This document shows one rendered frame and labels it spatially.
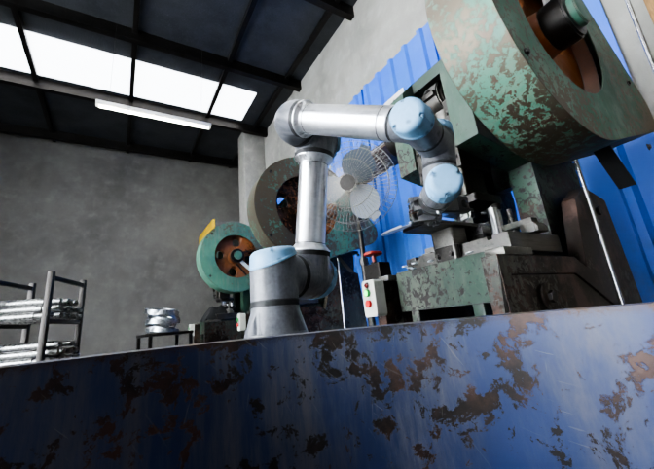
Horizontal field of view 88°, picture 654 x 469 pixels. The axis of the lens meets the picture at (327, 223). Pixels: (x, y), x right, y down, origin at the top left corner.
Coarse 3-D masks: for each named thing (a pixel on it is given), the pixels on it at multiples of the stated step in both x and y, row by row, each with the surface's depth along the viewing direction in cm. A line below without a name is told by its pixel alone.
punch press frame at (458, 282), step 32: (416, 96) 156; (448, 96) 129; (480, 128) 118; (416, 160) 142; (512, 160) 130; (544, 192) 129; (480, 256) 101; (416, 288) 122; (448, 288) 110; (480, 288) 100; (416, 320) 121
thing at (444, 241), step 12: (408, 228) 119; (420, 228) 117; (432, 228) 118; (444, 228) 120; (456, 228) 119; (468, 228) 123; (432, 240) 125; (444, 240) 120; (456, 240) 117; (444, 252) 120; (456, 252) 116
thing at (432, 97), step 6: (438, 84) 143; (426, 90) 143; (432, 90) 140; (438, 90) 141; (426, 96) 142; (432, 96) 141; (438, 96) 140; (426, 102) 144; (432, 102) 142; (438, 102) 140; (432, 108) 143; (438, 108) 142; (438, 114) 142; (444, 114) 140
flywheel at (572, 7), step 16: (528, 0) 122; (544, 0) 115; (560, 0) 102; (576, 0) 103; (528, 16) 113; (544, 16) 105; (560, 16) 102; (576, 16) 102; (544, 32) 107; (560, 32) 104; (576, 32) 103; (544, 48) 108; (560, 48) 108; (576, 48) 130; (592, 48) 130; (560, 64) 119; (576, 64) 128; (592, 64) 126; (576, 80) 123; (592, 80) 124
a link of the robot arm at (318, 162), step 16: (304, 144) 96; (320, 144) 97; (336, 144) 103; (304, 160) 98; (320, 160) 98; (304, 176) 97; (320, 176) 97; (304, 192) 96; (320, 192) 96; (304, 208) 95; (320, 208) 96; (304, 224) 94; (320, 224) 95; (304, 240) 93; (320, 240) 94; (304, 256) 91; (320, 256) 91; (320, 272) 90; (336, 272) 97; (320, 288) 91
